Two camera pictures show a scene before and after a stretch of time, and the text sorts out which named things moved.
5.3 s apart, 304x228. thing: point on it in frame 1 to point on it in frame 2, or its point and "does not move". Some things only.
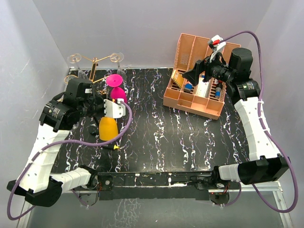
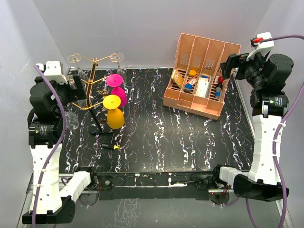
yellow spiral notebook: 178,78 does not move
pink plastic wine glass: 115,80 does not move
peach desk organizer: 203,99 does not move
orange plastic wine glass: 108,128 to 115,117
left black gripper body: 93,107 to 66,94
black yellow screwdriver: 111,147 does not move
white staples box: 203,88 does not move
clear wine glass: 76,58 does not move
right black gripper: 193,75 to 234,61
